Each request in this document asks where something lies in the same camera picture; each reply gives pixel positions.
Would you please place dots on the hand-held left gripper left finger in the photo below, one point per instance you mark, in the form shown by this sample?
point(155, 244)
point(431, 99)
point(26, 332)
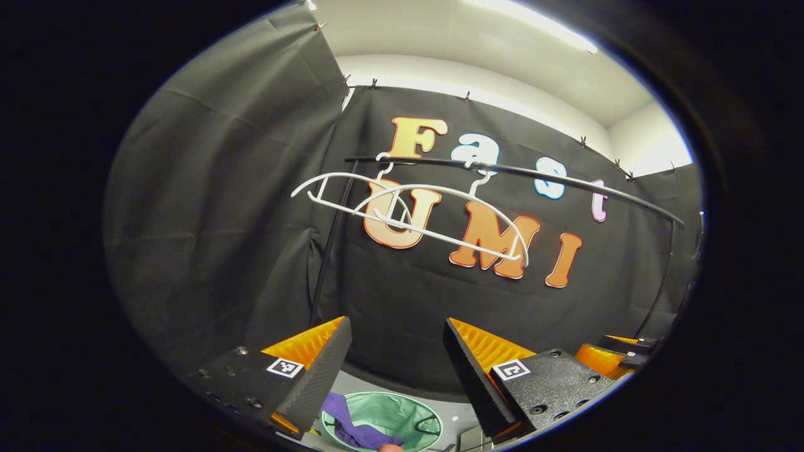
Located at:
point(320, 383)

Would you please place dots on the row of small backdrop clips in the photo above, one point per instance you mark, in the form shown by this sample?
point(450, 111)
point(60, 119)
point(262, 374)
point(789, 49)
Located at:
point(467, 96)

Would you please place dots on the black metal clothes rack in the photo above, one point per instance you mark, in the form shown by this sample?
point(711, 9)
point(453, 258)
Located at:
point(565, 182)

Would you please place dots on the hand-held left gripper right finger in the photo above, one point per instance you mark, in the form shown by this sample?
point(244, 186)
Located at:
point(477, 383)

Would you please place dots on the white plastic clothes hanger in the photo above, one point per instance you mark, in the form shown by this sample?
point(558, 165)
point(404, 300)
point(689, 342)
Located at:
point(339, 175)
point(452, 236)

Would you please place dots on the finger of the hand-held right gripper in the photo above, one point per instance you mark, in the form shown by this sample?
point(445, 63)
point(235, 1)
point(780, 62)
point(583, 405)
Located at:
point(600, 361)
point(634, 348)

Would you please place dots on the green mesh laundry hamper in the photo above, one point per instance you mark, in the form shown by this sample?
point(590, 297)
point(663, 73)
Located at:
point(396, 411)

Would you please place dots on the long ceiling light panel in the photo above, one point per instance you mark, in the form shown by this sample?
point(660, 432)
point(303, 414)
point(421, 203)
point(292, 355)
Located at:
point(546, 25)

